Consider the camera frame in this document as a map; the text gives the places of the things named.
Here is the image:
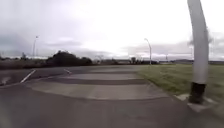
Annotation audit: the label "grass field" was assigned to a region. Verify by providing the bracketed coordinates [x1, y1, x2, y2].
[135, 63, 224, 105]

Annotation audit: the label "dark grey asphalt road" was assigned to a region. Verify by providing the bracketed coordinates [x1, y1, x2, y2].
[0, 64, 224, 128]

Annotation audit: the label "dark bushes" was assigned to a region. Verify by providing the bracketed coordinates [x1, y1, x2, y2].
[45, 50, 94, 67]

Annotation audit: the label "grey street lamp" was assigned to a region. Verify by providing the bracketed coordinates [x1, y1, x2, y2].
[186, 0, 210, 104]
[143, 37, 153, 66]
[31, 35, 40, 59]

